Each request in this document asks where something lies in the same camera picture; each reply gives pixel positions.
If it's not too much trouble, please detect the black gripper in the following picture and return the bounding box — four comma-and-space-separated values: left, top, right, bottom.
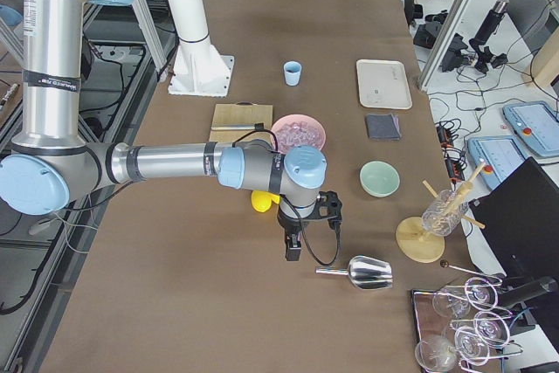
278, 191, 342, 262

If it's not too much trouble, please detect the clear ice cubes pile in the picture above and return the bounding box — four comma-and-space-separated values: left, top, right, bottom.
276, 121, 323, 154

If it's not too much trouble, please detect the steel ice scoop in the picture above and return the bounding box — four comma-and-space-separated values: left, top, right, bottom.
314, 255, 393, 290

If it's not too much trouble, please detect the light blue cup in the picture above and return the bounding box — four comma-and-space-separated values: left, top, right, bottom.
283, 60, 302, 86

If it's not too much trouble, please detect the lower whole lemon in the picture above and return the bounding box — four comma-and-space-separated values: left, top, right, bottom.
251, 190, 280, 212

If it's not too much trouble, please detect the green bowl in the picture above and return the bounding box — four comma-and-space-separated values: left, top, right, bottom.
359, 161, 400, 197

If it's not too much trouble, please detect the pink bowl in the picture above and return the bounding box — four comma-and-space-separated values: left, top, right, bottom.
270, 114, 326, 154

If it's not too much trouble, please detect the wooden glass stand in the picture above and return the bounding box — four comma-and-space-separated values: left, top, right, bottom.
396, 161, 486, 263

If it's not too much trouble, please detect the steel muddler black tip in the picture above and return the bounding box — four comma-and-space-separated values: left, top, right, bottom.
210, 124, 256, 131

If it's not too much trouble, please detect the bamboo cutting board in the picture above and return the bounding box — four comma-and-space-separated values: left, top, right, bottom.
209, 103, 273, 142

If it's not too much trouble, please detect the grey folded cloth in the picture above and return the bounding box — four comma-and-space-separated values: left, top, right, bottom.
365, 114, 401, 141

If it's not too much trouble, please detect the long bar spoon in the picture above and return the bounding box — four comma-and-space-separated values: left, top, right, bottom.
439, 259, 503, 282

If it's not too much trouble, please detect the crystal glass on stand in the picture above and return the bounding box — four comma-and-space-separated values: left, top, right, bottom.
421, 190, 468, 237

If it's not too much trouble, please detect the cream rabbit tray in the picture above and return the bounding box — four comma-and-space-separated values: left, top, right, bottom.
356, 59, 412, 110

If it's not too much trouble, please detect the black tray with glasses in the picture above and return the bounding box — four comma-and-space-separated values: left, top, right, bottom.
411, 283, 523, 372

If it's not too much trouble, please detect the near teach pendant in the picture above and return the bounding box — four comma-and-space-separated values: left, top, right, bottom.
466, 135, 528, 190

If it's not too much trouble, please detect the teach pendant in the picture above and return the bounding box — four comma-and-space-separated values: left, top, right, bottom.
466, 135, 528, 190
502, 100, 558, 157

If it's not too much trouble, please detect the far teach pendant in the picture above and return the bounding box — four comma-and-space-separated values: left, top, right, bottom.
502, 100, 558, 157

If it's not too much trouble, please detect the aluminium frame post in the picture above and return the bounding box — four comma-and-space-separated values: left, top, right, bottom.
418, 0, 471, 92

